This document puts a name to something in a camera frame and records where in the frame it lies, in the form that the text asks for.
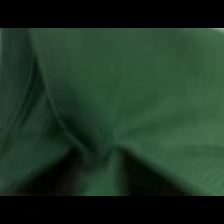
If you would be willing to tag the dark green T-shirt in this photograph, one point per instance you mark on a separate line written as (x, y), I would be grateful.
(133, 93)

